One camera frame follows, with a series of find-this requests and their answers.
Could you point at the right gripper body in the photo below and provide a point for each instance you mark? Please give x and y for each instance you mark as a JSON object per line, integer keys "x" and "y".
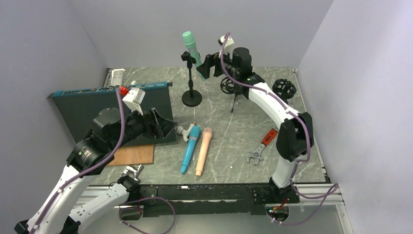
{"x": 219, "y": 70}

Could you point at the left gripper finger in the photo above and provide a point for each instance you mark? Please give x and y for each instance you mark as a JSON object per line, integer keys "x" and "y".
{"x": 165, "y": 127}
{"x": 156, "y": 117}

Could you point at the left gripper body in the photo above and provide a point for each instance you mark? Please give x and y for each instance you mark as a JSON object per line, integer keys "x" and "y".
{"x": 142, "y": 126}

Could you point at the black tripod mic stand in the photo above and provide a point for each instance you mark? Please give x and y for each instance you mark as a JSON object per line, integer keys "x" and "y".
{"x": 229, "y": 87}

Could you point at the blue microphone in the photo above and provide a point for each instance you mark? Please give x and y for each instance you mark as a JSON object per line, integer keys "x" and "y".
{"x": 192, "y": 139}

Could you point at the pink microphone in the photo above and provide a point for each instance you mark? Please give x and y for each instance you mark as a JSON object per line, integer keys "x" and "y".
{"x": 206, "y": 137}

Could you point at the black shock mount stand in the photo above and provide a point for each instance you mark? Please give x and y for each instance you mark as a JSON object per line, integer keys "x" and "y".
{"x": 284, "y": 89}

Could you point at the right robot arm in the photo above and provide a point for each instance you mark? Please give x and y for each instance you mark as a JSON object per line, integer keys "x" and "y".
{"x": 295, "y": 129}

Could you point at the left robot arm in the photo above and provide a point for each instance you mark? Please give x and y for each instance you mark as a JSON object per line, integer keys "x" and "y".
{"x": 110, "y": 130}

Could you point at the green microphone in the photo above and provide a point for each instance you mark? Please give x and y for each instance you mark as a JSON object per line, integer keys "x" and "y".
{"x": 190, "y": 44}

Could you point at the black round base stand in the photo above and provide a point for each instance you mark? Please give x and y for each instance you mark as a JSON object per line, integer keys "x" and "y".
{"x": 191, "y": 97}

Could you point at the white plastic faucet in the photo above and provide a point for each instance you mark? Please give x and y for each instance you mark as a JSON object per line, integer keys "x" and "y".
{"x": 185, "y": 132}

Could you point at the wooden board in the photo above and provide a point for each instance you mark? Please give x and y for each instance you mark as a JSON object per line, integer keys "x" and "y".
{"x": 143, "y": 154}

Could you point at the chrome metal fitting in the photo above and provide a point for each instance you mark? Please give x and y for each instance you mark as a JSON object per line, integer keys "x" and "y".
{"x": 133, "y": 172}

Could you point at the dark blue flat box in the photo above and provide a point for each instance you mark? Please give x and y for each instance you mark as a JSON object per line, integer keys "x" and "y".
{"x": 78, "y": 108}

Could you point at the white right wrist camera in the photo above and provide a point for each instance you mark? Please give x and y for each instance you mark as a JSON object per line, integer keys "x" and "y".
{"x": 225, "y": 48}

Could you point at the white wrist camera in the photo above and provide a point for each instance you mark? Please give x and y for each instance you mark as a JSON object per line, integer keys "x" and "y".
{"x": 133, "y": 98}
{"x": 225, "y": 48}

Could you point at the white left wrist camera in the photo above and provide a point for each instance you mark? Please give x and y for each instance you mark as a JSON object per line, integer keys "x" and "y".
{"x": 133, "y": 98}

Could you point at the silver metal bracket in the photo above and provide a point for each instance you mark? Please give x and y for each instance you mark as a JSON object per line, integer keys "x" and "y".
{"x": 114, "y": 77}

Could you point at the black mounting rail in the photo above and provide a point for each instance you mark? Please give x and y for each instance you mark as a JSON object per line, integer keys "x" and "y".
{"x": 204, "y": 199}

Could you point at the red handled adjustable wrench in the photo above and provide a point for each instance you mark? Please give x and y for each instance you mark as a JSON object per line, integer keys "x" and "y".
{"x": 256, "y": 154}

